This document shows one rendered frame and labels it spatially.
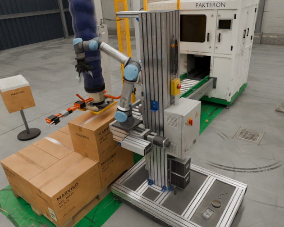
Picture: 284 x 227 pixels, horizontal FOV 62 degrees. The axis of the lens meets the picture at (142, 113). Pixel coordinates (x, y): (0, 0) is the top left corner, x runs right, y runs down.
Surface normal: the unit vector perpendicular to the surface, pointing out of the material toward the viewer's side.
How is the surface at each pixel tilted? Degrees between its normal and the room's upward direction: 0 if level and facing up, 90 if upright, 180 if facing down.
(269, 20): 90
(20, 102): 90
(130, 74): 83
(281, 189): 0
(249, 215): 0
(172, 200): 0
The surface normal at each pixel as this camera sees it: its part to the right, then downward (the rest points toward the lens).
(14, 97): 0.59, 0.34
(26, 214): -0.07, -0.89
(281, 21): -0.60, 0.40
